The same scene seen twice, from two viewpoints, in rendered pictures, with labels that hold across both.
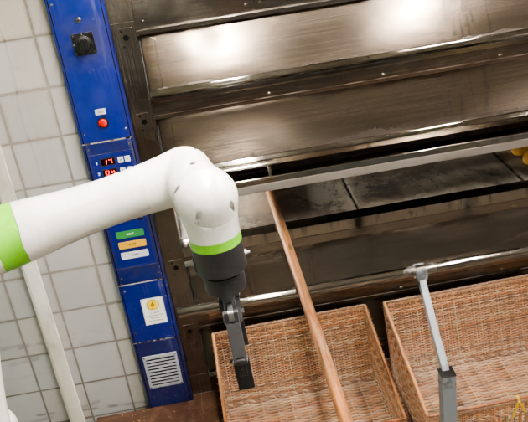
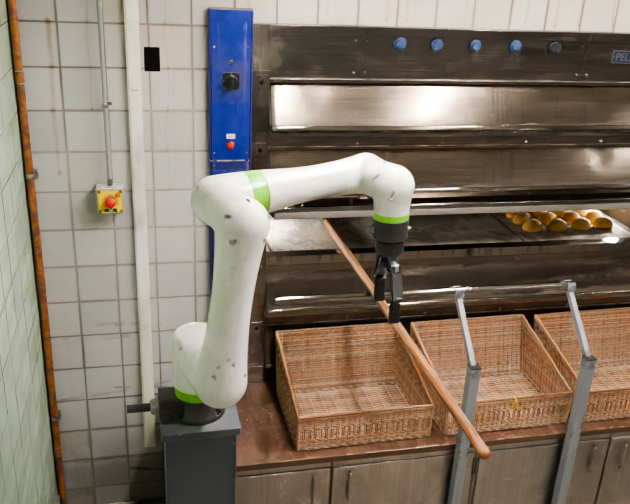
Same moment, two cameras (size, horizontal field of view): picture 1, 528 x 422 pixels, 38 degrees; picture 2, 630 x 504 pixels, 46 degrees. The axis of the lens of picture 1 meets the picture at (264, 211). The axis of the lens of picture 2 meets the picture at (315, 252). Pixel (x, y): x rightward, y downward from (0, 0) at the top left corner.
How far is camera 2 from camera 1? 0.84 m
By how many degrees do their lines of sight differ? 10
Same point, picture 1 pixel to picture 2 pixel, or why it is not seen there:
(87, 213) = (310, 185)
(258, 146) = not seen: hidden behind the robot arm
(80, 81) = (220, 109)
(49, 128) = (185, 143)
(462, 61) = (498, 142)
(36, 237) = (278, 195)
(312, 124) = not seen: hidden behind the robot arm
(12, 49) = (172, 76)
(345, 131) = not seen: hidden behind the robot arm
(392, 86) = (446, 153)
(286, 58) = (376, 118)
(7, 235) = (262, 190)
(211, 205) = (402, 188)
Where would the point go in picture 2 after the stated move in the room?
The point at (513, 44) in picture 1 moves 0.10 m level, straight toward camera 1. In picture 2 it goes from (536, 136) to (538, 141)
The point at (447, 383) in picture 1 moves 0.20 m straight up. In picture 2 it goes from (474, 374) to (481, 327)
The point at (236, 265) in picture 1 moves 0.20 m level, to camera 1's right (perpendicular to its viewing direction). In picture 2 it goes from (404, 234) to (478, 233)
